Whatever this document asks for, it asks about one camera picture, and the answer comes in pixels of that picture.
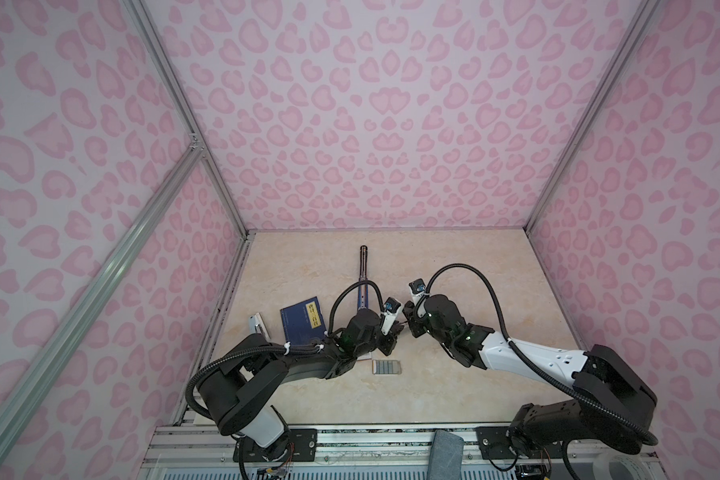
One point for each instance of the left aluminium frame beam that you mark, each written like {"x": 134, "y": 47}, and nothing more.
{"x": 36, "y": 382}

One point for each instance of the aluminium corner frame post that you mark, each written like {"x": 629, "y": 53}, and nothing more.
{"x": 639, "y": 27}

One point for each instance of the small white stapler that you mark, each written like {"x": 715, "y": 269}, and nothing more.
{"x": 256, "y": 325}

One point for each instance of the clear tape roll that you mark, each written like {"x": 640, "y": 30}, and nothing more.
{"x": 615, "y": 466}

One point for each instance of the blue book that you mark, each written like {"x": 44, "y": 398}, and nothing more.
{"x": 303, "y": 322}

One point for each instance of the grey foam block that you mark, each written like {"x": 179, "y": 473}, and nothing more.
{"x": 445, "y": 456}

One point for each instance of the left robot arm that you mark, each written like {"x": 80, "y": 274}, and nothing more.
{"x": 235, "y": 390}

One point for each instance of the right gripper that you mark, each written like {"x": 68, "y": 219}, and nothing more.
{"x": 412, "y": 319}

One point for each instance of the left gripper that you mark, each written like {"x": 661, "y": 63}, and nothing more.
{"x": 388, "y": 348}

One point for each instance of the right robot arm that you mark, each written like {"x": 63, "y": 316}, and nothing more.
{"x": 607, "y": 401}

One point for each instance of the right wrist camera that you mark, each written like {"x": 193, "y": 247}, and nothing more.
{"x": 418, "y": 290}

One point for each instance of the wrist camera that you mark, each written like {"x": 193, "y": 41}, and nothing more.
{"x": 390, "y": 311}
{"x": 418, "y": 290}

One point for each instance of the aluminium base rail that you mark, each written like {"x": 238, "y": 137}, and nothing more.
{"x": 371, "y": 451}

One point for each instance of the staple tray with staples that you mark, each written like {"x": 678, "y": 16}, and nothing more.
{"x": 386, "y": 367}

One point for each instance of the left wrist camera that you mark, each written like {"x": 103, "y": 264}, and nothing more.
{"x": 390, "y": 311}

